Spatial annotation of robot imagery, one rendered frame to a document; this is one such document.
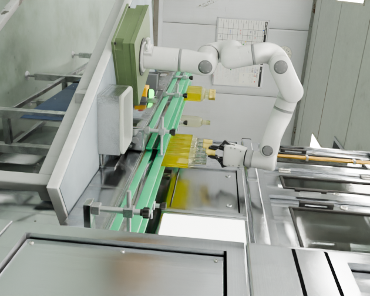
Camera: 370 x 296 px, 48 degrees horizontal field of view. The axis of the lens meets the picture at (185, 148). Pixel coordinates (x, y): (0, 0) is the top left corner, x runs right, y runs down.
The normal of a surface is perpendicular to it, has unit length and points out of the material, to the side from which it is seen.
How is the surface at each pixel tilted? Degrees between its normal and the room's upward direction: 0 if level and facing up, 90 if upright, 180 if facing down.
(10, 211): 90
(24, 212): 90
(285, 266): 90
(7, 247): 90
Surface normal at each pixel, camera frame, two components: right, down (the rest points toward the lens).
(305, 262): 0.05, -0.93
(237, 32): -0.08, 0.36
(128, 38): 0.01, -0.69
